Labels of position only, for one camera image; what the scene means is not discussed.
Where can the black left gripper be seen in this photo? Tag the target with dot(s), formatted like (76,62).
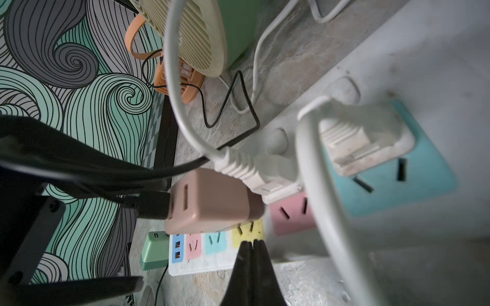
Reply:
(28,222)

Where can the pink usb charger adapter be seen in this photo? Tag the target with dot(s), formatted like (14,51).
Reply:
(205,201)

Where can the white multicolour power strip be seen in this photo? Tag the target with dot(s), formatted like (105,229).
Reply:
(431,60)

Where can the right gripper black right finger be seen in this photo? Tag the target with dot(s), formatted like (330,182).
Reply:
(265,288)

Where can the white plug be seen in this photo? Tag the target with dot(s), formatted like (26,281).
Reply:
(273,177)
(359,137)

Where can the white plug in teal socket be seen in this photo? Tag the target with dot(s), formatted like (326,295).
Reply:
(359,137)

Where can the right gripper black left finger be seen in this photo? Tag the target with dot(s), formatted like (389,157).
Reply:
(239,286)

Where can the green usb charger adapter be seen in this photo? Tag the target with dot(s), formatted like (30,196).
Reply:
(155,253)

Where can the cream green round fan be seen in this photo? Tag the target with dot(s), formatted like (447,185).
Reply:
(213,34)

